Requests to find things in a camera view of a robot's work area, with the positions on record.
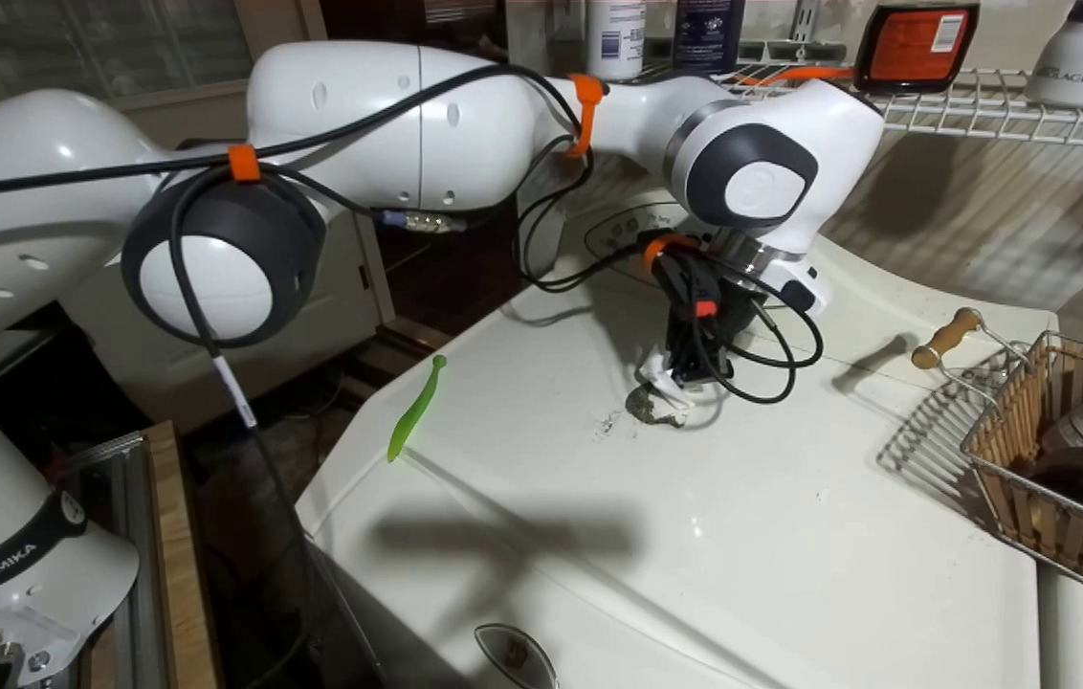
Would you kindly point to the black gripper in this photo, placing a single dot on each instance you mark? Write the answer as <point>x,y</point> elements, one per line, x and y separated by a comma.
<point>705,312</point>

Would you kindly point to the white napkin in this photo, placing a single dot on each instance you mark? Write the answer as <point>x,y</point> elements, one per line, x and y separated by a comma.
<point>662,399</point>

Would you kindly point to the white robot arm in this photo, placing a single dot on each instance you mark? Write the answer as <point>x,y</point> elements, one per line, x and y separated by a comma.
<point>219,243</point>

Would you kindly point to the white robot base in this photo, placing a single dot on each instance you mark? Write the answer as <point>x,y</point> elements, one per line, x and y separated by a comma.
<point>59,577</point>

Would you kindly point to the white washing machine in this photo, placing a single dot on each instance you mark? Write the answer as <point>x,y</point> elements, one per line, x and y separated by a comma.
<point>540,539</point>

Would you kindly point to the dark blue bottle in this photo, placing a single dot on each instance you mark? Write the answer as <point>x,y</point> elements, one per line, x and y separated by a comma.
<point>705,38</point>

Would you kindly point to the white lotion bottle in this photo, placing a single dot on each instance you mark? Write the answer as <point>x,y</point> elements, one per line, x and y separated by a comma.
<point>614,40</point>

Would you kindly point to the orange box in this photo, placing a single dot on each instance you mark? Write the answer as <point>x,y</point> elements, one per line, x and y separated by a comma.
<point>917,47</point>

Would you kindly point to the green plastic strip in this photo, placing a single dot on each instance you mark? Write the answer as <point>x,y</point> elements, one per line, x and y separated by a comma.
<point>415,410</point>

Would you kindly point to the wicker basket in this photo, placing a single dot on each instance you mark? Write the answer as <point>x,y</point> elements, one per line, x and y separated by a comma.
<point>1029,487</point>

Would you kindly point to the wooden board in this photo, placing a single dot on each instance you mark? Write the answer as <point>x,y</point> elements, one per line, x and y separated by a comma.
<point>188,642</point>

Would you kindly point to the wooden handled tool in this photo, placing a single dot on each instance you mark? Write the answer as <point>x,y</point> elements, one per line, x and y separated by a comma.
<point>918,353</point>

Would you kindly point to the wire rack tray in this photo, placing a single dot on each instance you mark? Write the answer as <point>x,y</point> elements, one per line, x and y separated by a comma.
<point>929,451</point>

